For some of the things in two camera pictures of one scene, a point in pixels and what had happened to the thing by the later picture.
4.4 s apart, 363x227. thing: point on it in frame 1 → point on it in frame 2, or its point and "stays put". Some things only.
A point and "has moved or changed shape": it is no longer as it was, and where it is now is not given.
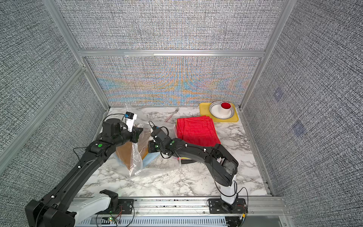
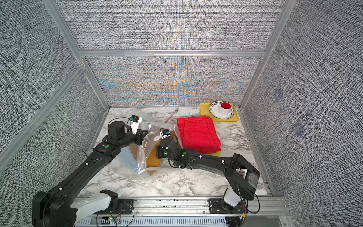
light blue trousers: [150, 157] → [126, 157]
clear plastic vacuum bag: [134, 156] has moved or changed shape
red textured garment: [199, 130] stays put
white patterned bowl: [214, 111] stays put
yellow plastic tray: [204, 110] stays put
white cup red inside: [225, 109] stays put
